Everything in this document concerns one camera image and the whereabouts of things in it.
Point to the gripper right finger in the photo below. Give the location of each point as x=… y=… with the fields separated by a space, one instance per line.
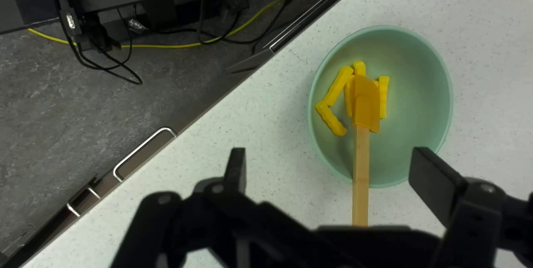
x=474 y=214

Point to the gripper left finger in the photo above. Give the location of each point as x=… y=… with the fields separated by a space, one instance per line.
x=216 y=218

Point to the green bowl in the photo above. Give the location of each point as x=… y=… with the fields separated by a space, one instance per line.
x=416 y=101

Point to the wooden spatula with yellow head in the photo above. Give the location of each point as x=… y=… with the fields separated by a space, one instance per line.
x=365 y=105

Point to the yellow toy fry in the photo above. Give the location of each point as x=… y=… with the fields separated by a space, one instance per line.
x=347 y=97
x=330 y=118
x=384 y=97
x=338 y=85
x=359 y=68

